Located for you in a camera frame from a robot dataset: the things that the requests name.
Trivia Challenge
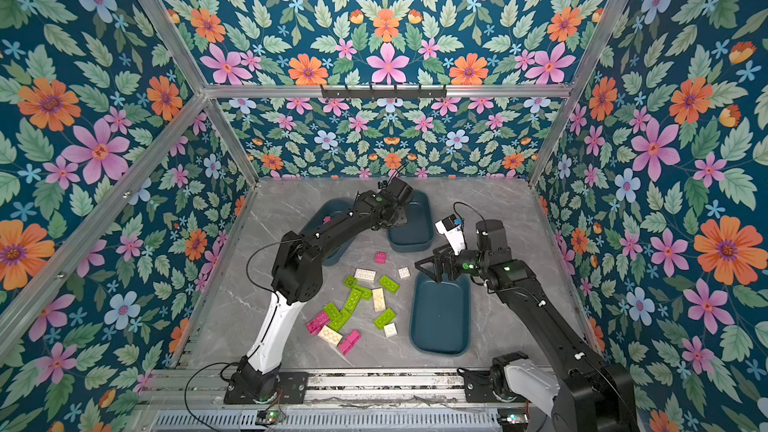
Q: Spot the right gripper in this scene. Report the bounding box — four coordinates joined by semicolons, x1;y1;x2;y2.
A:
416;241;491;285

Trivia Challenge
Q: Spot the green small square brick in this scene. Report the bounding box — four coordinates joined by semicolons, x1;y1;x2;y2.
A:
343;276;357;288

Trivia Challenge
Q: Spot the green long brick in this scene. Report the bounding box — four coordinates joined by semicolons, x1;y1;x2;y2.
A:
344;289;362;314
324;303;352;332
374;308;397;330
379;275;400;294

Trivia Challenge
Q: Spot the pink long brick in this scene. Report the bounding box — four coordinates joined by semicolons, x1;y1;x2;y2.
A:
306;311;331;335
338;330;361;356

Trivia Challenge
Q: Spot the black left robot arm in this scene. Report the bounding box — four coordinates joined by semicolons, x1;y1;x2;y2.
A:
224;177;413;405

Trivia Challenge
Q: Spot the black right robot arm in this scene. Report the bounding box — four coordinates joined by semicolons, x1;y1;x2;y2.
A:
415;214;639;431

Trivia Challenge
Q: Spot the middle teal bin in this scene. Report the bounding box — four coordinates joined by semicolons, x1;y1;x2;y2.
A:
387;191;435;253

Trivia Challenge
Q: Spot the teal bin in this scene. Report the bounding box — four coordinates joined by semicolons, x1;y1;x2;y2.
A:
410;274;472;356
387;191;435;253
296;197;361;267

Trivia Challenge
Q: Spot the right teal bin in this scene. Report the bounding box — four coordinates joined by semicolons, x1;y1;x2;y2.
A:
410;274;472;356

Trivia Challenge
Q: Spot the left teal bin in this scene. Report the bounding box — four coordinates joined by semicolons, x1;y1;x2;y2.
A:
296;197;361;267

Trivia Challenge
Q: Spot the cream long brick centre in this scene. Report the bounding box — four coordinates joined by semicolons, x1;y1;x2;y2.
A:
372;288;387;313

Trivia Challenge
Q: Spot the white long brick top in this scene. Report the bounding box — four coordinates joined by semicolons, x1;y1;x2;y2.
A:
354;268;377;282

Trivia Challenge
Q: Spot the white long brick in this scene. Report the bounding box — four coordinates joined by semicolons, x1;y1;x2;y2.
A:
354;268;377;282
318;325;343;347

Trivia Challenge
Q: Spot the green flat brick centre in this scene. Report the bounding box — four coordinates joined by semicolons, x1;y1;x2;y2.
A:
355;286;372;301

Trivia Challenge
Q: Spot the white small brick lower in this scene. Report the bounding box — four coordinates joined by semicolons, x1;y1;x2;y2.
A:
383;323;397;338

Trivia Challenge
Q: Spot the pink long brick bottom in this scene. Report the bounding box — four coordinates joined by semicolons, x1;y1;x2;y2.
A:
338;330;361;356

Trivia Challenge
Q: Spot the white long brick bottom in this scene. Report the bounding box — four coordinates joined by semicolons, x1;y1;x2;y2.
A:
318;325;343;347

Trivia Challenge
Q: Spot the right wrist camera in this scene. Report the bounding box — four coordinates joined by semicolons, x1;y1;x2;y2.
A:
435;214;466;256

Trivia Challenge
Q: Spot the black bracket on rail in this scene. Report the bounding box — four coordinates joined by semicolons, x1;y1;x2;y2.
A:
320;85;448;100

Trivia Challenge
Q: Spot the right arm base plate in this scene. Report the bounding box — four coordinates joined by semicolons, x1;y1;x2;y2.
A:
457;367;508;403

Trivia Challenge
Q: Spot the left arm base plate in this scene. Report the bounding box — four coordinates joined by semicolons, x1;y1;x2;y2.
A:
224;370;309;405

